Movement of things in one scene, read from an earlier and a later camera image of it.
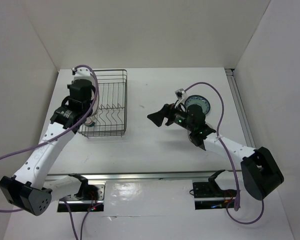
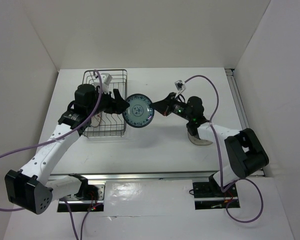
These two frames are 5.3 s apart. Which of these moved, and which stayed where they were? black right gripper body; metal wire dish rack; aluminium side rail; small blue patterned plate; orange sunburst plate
Moved: orange sunburst plate; small blue patterned plate
Stayed: aluminium side rail; black right gripper body; metal wire dish rack
